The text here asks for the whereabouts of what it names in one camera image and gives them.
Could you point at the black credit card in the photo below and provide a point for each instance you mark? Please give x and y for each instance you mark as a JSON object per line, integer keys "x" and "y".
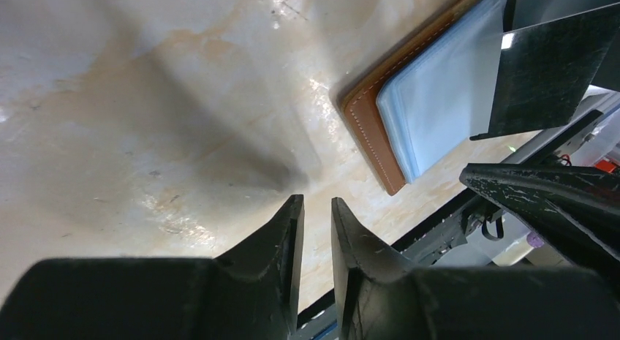
{"x": 545, "y": 72}

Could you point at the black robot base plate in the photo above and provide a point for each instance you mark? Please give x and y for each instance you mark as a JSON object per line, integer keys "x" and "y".
{"x": 449, "y": 226}

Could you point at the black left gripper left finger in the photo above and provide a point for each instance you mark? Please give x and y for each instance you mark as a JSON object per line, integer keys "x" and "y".
{"x": 249, "y": 292}

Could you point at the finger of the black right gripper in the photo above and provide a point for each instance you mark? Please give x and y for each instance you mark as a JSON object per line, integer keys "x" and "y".
{"x": 575, "y": 209}

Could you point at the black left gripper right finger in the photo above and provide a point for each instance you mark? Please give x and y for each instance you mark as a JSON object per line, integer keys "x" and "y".
{"x": 380, "y": 294}

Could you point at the brown leather card holder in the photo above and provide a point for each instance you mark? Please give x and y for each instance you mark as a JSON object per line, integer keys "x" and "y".
{"x": 434, "y": 91}

